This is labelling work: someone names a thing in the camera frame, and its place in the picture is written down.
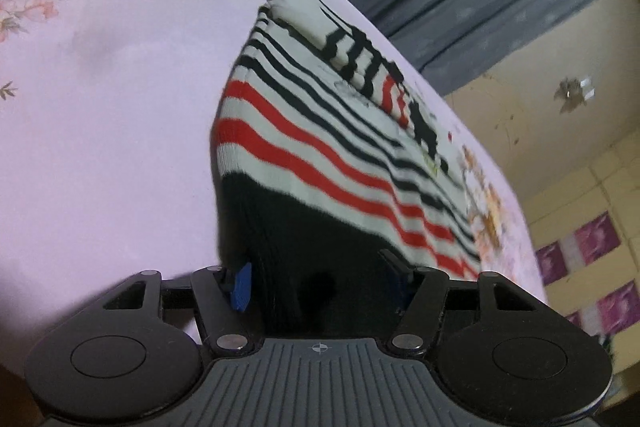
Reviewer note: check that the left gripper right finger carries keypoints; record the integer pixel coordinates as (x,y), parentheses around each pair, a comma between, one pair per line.
(423,294)

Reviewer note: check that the pink floral bed sheet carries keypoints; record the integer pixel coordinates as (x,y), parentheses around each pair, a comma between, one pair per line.
(106,112)

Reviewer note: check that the silver wall lamp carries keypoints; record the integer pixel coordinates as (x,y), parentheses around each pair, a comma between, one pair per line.
(573,93)

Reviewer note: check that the striped red black white sweater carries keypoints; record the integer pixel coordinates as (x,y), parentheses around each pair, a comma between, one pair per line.
(333,180)

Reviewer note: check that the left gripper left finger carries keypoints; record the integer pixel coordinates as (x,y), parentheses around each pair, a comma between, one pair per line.
(220,327)

